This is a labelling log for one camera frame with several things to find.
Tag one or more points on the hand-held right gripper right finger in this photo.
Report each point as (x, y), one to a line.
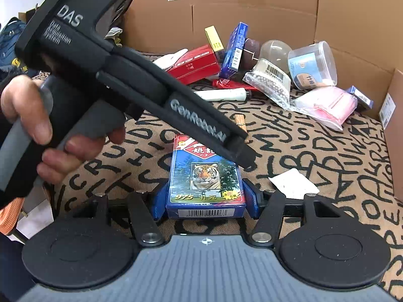
(252, 199)

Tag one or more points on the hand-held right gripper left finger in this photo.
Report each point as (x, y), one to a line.
(160, 204)

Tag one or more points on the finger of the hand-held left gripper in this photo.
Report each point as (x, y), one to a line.
(244, 155)

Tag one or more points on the tiger print playing card box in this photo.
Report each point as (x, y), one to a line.
(204, 176)

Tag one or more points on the person's left hand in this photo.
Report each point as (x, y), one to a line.
(22, 100)

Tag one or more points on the small wooden block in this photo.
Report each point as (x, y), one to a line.
(241, 122)

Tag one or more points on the crumpled paper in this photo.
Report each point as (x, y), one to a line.
(115, 34)

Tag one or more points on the white paper slip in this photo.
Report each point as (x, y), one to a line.
(292, 184)

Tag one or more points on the white tube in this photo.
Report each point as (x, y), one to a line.
(220, 94)

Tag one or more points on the red box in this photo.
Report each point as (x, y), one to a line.
(195, 64)

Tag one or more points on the letter print mat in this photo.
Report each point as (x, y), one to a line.
(314, 151)

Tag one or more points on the red sachet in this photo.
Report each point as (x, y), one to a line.
(229, 84)

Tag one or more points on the clear bag of beads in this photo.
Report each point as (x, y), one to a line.
(270, 81)

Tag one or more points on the yellow box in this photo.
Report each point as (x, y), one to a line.
(214, 39)

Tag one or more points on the pink plastic packet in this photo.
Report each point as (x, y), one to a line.
(324, 103)

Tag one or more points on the blue medicine box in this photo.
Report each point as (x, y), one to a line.
(234, 50)

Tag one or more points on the clear plastic capsule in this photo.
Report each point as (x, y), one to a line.
(274, 50)

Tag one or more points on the clear plastic cotton swab jar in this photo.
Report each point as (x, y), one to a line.
(311, 66)

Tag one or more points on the blue backpack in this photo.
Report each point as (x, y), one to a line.
(11, 47)

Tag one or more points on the small blue box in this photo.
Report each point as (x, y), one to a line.
(360, 97)

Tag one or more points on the orange bag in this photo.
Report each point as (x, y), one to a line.
(9, 217)

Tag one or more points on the large cardboard box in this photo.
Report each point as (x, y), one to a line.
(267, 3)

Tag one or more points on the flat labelled cardboard box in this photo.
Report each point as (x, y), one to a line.
(395, 107)

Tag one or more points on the person's dark trousers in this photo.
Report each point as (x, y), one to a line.
(12, 273)

